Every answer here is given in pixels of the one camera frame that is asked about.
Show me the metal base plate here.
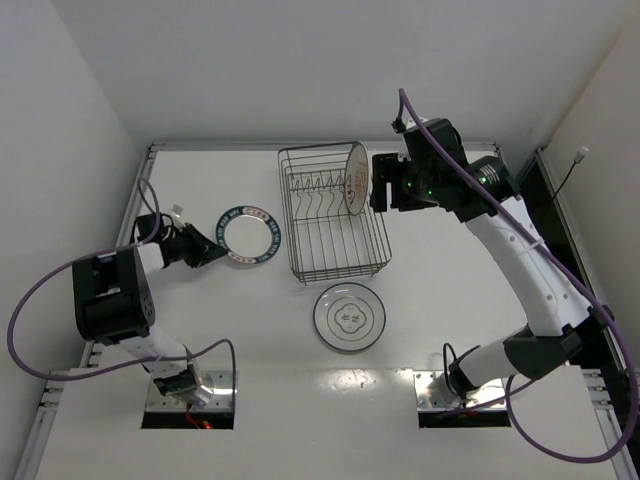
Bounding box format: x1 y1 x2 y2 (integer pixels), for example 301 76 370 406
413 370 506 413
145 371 236 414

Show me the black wall cable with plug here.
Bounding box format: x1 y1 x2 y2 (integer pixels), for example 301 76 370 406
552 146 590 199

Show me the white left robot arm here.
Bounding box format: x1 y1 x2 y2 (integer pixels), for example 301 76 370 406
72 214 229 403

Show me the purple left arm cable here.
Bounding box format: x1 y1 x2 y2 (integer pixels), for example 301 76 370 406
6 177 237 384

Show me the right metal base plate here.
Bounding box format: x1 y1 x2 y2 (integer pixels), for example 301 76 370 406
413 370 506 413

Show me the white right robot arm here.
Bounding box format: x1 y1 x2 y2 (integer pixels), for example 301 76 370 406
370 118 610 398

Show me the grey rimmed white plate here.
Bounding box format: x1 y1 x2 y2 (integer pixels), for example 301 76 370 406
312 282 387 354

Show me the green rimmed white plate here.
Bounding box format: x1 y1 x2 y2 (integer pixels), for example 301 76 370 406
215 205 282 266

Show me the metal wire dish rack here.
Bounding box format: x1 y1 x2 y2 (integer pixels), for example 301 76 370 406
277 141 392 284

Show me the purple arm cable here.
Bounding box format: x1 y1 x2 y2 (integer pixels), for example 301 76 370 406
6 177 237 384
398 88 640 464

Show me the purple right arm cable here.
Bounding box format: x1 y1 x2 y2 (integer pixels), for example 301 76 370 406
398 88 640 464

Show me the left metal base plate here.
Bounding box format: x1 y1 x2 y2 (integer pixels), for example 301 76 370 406
145 371 236 414

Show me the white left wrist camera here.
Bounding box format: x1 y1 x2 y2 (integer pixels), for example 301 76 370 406
169 204 183 217

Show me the orange sunburst pattern plate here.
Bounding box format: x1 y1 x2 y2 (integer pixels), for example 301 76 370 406
343 142 369 216

